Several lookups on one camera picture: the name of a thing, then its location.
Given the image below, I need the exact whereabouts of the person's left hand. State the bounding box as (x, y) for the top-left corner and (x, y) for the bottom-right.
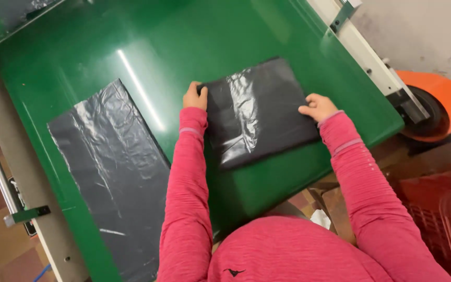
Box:
(182, 81), (208, 111)

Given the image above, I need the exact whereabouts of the person's right hand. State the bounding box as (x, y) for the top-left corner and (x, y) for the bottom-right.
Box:
(298, 93), (339, 123)

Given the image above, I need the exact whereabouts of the black plastic bag stack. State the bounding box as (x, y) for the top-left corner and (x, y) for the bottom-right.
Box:
(197, 57), (322, 171)

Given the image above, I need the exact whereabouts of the green conveyor belt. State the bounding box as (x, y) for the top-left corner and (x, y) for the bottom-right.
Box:
(0, 0), (405, 282)

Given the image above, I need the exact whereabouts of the white crumpled paper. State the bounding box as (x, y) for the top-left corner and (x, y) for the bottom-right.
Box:
(310, 209), (332, 230)

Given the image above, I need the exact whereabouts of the flat black plastic bag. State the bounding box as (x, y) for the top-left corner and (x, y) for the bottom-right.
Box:
(47, 78), (171, 282)

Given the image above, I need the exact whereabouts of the orange plastic film roll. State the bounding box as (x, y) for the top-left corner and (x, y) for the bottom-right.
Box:
(396, 70), (451, 143)

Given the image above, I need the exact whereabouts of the person's pink shirt torso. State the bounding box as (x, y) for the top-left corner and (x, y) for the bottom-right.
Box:
(208, 215), (394, 282)

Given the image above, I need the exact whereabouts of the red plastic crate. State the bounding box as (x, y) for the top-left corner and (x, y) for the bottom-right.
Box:
(396, 168), (451, 282)

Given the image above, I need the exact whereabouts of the black plastic bag piece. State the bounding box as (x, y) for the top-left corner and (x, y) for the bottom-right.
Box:
(0, 0), (60, 32)

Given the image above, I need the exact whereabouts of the white machine side rail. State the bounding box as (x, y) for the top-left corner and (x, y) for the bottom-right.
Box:
(308, 0), (431, 125)

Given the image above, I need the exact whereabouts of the green rail bracket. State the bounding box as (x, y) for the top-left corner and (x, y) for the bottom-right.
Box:
(330, 0), (363, 34)

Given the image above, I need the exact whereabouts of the grey machine side frame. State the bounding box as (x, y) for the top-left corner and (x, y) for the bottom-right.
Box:
(0, 51), (91, 282)

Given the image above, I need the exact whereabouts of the green metal bracket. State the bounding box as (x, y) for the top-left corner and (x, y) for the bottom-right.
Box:
(3, 205), (51, 228)

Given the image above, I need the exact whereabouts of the blue cable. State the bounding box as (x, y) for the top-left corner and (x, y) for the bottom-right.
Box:
(33, 263), (52, 282)

